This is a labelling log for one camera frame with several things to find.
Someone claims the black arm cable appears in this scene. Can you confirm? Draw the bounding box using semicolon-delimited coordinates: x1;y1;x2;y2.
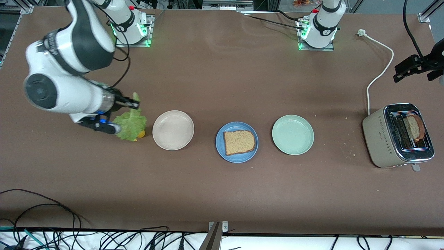
402;0;428;60
110;44;131;88

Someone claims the brown bread slice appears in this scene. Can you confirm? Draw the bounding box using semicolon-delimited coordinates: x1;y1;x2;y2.
223;130;256;156
405;115;426;142

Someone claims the grey metal rail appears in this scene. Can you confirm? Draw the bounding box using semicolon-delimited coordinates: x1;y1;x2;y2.
202;0;254;11

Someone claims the beige chrome toaster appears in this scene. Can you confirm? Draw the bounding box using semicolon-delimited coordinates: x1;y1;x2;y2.
362;103;435;172

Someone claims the green round plate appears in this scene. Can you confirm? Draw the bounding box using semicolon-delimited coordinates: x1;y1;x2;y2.
272;115;315;156

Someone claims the blue round plate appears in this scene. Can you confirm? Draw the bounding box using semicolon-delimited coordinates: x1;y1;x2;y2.
215;122;259;164

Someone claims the white toaster power cable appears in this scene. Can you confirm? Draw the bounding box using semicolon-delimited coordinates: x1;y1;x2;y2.
357;29;394;117

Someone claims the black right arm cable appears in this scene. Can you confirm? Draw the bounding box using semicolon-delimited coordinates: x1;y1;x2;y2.
110;44;131;88

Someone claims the teal cable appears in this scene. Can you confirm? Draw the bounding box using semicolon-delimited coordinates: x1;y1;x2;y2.
0;226;47;250

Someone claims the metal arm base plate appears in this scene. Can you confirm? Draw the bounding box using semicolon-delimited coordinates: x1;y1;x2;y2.
114;15;154;48
297;19;335;52

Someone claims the white round plate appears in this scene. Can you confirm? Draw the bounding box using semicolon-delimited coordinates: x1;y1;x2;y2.
152;110;195;151

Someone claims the green lettuce leaf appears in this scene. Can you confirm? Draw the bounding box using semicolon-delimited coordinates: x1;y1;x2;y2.
113;92;147;142

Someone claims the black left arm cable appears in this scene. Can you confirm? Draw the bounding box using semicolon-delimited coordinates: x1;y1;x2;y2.
402;0;428;60

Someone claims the metal corner bracket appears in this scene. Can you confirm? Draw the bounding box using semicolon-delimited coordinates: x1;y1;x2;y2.
418;0;444;24
208;221;229;234

